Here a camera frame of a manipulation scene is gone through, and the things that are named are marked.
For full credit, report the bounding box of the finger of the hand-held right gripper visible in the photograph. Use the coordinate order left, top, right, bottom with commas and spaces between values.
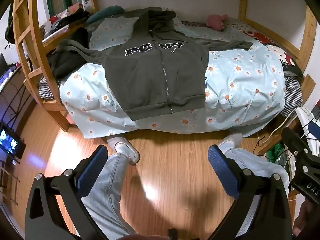
282, 127, 313, 158
308, 122, 320, 141

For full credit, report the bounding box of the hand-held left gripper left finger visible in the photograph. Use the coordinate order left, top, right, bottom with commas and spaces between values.
25, 144, 109, 240

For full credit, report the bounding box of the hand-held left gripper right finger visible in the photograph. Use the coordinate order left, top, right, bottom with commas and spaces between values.
207, 144, 293, 240

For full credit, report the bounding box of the dark green zip hoodie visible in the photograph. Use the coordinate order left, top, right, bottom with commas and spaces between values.
58, 7, 253, 122

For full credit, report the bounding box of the black clothes pile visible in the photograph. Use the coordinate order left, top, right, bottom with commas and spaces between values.
49, 10, 90, 34

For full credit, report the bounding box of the person's right hand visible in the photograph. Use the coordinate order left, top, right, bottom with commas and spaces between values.
292, 199, 320, 238

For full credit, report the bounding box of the white plastic object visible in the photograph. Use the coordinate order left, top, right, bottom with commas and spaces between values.
295, 106, 320, 140

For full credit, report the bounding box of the green plastic bag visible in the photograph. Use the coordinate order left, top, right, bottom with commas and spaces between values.
266, 142, 288, 170

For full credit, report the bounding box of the person's right white shoe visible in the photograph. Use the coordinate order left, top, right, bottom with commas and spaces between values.
217, 133, 243, 153

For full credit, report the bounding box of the person's white shoe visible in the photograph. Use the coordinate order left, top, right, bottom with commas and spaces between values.
217, 133, 243, 153
107, 135, 140, 165

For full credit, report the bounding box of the person's right leg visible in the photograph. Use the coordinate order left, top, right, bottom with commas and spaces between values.
229, 147, 290, 202

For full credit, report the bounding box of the person's leg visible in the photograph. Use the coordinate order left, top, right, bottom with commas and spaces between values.
81, 152, 140, 240
229, 147, 290, 202

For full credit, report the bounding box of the person's left leg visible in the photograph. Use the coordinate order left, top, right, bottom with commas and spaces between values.
81, 152, 140, 240

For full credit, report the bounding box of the person's left white shoe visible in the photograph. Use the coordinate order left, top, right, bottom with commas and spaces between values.
107, 135, 140, 165

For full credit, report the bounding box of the light blue daisy blanket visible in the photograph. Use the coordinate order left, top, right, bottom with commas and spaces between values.
59, 15, 287, 140

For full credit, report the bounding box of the lit computer monitor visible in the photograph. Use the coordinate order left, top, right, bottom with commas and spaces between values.
0, 121, 27, 159

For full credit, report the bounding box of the cartoon cat printed pillow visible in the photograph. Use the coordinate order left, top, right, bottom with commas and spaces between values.
240, 29, 304, 77

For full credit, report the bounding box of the black clothing heap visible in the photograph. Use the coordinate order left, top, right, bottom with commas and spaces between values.
49, 27, 89, 80

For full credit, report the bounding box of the white printed pillow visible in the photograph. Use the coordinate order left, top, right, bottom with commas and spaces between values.
224, 17, 253, 31

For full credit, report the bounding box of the pink plush toy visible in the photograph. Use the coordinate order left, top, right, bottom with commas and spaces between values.
206, 14, 230, 32

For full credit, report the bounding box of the cluttered wooden shelf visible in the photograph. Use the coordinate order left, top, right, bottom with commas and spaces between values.
40, 2, 91, 43

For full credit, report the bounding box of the teal pillow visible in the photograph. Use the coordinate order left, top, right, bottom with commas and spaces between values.
86, 6, 125, 23

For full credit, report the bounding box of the black hanging bag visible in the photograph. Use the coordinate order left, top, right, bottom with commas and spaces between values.
4, 7, 16, 50

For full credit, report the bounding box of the white cable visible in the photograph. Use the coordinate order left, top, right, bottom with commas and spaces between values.
259, 116, 298, 145

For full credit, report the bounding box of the wooden bunk bed frame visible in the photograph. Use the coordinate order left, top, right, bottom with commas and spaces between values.
12, 0, 318, 155

